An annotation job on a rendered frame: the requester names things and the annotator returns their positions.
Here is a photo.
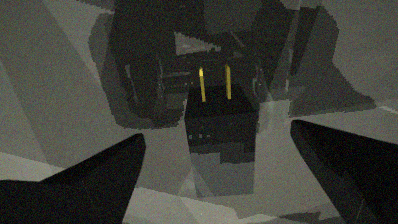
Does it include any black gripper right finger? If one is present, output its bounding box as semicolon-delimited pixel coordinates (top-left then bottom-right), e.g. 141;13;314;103
290;120;398;224

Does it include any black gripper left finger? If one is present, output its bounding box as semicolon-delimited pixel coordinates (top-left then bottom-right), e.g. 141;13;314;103
0;133;146;224

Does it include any black two-prong charger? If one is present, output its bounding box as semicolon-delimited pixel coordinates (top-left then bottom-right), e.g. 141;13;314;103
184;64;257;198

